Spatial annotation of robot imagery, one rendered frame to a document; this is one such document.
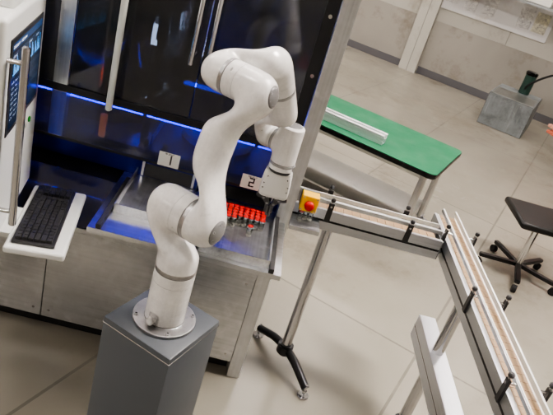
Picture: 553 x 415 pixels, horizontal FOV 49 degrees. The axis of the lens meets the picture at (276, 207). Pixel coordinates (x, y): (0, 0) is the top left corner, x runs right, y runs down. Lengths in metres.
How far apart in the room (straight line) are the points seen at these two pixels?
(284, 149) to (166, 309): 0.62
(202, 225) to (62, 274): 1.36
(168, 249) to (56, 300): 1.32
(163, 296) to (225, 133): 0.51
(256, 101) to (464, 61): 9.28
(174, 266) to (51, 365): 1.34
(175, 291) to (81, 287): 1.17
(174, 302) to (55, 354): 1.29
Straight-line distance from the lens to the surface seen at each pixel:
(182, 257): 1.71
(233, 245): 2.27
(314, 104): 2.32
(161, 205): 1.66
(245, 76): 1.55
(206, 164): 1.60
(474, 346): 2.30
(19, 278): 2.97
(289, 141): 1.95
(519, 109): 8.99
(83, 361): 2.96
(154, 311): 1.82
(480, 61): 10.66
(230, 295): 2.73
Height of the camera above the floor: 2.05
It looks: 27 degrees down
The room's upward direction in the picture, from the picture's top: 17 degrees clockwise
